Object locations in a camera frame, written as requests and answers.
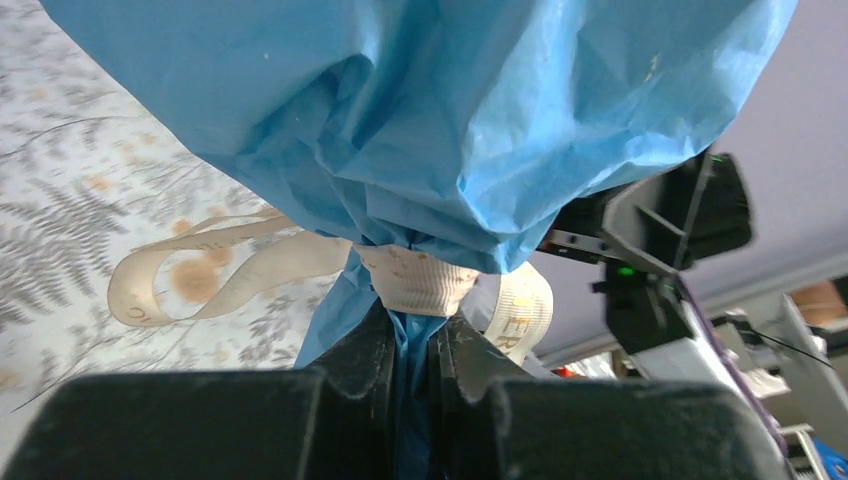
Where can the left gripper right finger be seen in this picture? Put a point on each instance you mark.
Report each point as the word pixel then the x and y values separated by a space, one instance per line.
pixel 492 420

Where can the flower bouquet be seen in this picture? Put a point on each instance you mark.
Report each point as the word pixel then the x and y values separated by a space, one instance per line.
pixel 454 129

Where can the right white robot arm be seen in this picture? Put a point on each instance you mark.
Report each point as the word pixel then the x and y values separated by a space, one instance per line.
pixel 658 324

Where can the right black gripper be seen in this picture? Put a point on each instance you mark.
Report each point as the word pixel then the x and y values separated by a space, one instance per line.
pixel 662 224

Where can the cream printed ribbon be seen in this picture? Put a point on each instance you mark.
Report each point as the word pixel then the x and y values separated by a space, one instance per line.
pixel 407 281

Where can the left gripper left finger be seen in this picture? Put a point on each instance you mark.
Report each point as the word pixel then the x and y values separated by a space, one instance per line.
pixel 330 420

